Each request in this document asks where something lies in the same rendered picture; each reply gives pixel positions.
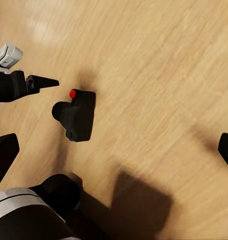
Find digital camera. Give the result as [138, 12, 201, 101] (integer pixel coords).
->
[52, 89, 96, 142]

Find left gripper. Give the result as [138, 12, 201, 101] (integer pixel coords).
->
[0, 70, 59, 103]

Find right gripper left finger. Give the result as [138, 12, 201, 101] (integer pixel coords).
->
[0, 133, 20, 183]

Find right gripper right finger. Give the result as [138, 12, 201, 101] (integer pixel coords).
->
[218, 133, 228, 164]

